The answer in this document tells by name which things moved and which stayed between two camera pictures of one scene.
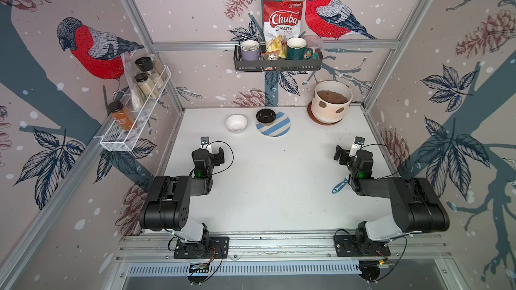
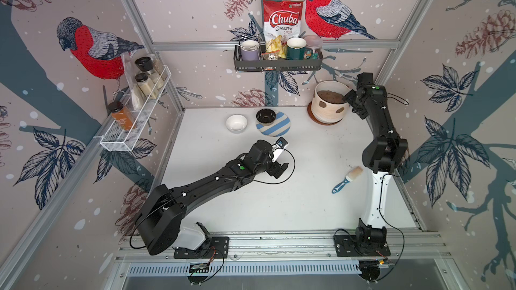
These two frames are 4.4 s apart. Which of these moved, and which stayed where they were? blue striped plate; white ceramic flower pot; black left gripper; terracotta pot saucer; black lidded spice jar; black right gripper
Moved: black right gripper; black left gripper
Stayed: terracotta pot saucer; white ceramic flower pot; black lidded spice jar; blue striped plate
